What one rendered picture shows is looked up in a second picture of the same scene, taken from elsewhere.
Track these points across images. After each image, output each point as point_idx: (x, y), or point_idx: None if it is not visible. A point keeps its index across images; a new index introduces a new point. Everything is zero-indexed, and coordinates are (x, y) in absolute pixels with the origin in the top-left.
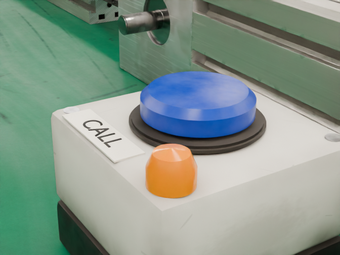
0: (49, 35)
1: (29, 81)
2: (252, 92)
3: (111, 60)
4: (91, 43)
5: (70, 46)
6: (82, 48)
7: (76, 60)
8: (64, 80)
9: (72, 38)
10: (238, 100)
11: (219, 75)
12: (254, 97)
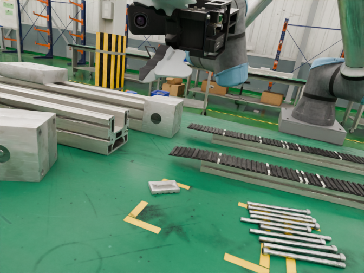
0: (210, 134)
1: (186, 124)
2: (127, 92)
3: (184, 130)
4: (198, 133)
5: (199, 131)
6: (196, 131)
7: (190, 129)
8: (182, 125)
9: (205, 134)
10: (127, 91)
11: (131, 92)
12: (126, 92)
